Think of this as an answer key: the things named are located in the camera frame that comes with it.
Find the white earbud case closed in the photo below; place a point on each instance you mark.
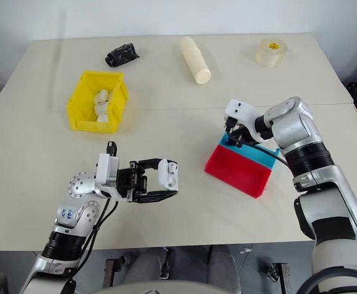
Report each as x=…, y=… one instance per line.
x=102, y=118
x=101, y=108

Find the yellow plastic bin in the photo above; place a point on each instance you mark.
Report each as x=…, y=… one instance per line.
x=83, y=122

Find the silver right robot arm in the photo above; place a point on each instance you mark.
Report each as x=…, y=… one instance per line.
x=313, y=159

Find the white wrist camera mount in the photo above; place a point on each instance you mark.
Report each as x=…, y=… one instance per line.
x=245, y=114
x=106, y=171

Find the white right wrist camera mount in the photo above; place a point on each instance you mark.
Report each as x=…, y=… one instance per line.
x=245, y=114

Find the red plastic tray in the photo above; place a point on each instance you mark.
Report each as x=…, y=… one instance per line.
x=239, y=171

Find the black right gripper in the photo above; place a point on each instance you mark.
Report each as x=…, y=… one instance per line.
x=247, y=136

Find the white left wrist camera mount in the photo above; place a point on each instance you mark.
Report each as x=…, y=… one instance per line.
x=106, y=171

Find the cream cylindrical roll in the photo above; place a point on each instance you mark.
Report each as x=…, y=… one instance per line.
x=195, y=59

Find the teal plastic tray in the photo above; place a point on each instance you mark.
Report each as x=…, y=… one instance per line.
x=257, y=153

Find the white objects in bin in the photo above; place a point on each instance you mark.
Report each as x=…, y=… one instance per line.
x=101, y=95

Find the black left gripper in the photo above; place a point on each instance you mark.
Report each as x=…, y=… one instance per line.
x=127, y=182

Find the black crumpled bag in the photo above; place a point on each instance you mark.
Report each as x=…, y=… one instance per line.
x=121, y=55

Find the metal bracket under table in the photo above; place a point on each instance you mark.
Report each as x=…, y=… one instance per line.
x=112, y=272
x=279, y=275

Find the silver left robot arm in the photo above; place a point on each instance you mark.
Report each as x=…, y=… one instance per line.
x=74, y=214

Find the grey fabric under table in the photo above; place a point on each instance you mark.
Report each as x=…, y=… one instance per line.
x=181, y=263

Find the clear tape roll yellow label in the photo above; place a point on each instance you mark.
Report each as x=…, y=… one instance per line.
x=271, y=55

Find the white earbud case lid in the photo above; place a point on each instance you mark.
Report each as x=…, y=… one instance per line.
x=166, y=176

